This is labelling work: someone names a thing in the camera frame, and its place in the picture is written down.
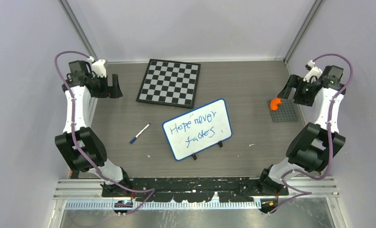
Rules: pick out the whiteboard with blue frame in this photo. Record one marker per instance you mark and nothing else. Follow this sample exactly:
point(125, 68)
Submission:
point(198, 129)

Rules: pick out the blue white marker pen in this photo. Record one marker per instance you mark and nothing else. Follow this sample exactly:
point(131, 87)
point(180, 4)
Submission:
point(140, 132)

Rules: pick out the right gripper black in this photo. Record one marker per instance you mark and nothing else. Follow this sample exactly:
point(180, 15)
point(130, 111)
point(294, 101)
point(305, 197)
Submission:
point(296, 81)

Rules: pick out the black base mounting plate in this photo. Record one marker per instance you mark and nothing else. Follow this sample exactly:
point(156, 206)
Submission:
point(195, 190)

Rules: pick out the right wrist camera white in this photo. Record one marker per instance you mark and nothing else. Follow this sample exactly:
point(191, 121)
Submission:
point(313, 74)

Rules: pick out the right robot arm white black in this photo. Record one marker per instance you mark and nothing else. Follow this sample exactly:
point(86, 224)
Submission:
point(318, 141)

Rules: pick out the black white checkerboard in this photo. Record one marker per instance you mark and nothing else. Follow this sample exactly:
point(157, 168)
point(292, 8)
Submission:
point(172, 83)

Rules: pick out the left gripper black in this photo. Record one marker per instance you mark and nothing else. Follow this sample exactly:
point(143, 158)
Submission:
point(112, 92)

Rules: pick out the aluminium front frame rail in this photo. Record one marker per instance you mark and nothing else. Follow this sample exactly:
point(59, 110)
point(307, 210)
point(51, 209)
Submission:
point(82, 189)

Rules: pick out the slotted cable duct strip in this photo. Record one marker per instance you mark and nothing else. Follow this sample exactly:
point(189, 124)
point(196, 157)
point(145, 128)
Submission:
point(113, 204)

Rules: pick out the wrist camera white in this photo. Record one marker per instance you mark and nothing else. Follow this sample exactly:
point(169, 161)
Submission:
point(313, 74)
point(98, 67)

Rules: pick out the orange curved block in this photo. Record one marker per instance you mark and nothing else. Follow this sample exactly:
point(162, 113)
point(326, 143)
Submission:
point(275, 103)

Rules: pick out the grey studded base plate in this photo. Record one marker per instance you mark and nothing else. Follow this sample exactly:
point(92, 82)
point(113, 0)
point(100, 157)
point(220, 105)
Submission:
point(285, 113)

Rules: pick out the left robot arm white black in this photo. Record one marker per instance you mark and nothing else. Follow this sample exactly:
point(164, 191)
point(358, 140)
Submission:
point(80, 147)

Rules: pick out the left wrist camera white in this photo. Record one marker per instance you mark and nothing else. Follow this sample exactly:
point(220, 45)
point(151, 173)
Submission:
point(98, 67)

